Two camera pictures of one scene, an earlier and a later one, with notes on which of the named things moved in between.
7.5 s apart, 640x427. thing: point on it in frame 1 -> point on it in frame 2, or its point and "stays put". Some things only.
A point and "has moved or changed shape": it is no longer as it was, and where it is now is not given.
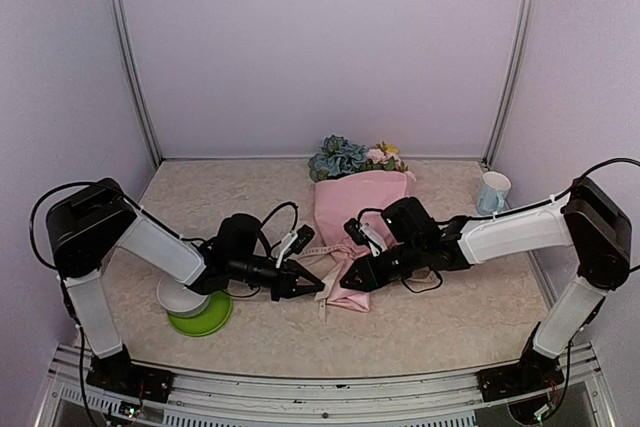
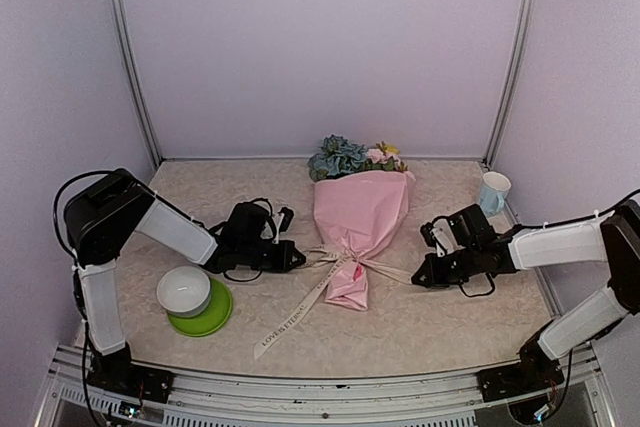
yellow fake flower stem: [391, 148] stays put
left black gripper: [286, 282] -> [283, 263]
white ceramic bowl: [179, 299] stays put
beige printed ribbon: [418, 280] has moved or changed shape
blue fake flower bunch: [336, 157] stays put
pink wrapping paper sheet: [355, 201] stays put
